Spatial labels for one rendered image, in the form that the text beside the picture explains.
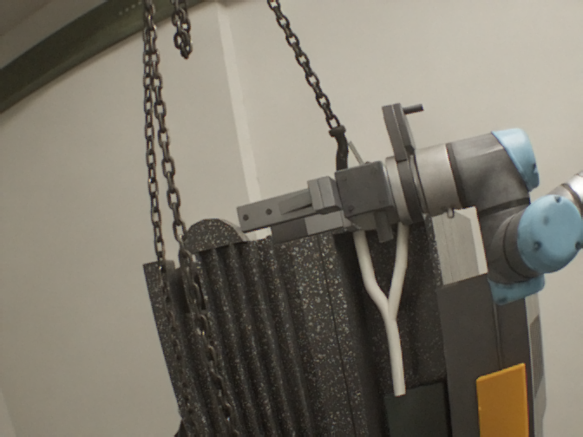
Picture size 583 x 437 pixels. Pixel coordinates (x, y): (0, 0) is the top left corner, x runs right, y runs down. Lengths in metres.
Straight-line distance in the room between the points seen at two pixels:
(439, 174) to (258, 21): 1.89
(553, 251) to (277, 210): 0.32
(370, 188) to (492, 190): 0.14
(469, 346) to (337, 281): 0.24
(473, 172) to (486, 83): 1.51
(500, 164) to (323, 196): 0.20
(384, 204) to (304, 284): 0.39
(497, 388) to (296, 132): 1.66
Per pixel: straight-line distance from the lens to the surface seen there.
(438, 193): 1.06
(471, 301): 1.28
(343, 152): 1.52
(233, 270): 1.46
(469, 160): 1.06
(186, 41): 1.23
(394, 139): 1.08
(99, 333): 3.16
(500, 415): 1.25
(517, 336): 1.27
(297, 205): 1.03
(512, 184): 1.06
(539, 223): 0.91
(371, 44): 2.71
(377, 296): 1.40
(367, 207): 1.04
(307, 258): 1.40
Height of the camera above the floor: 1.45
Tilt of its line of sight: 7 degrees up
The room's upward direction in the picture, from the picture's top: 11 degrees counter-clockwise
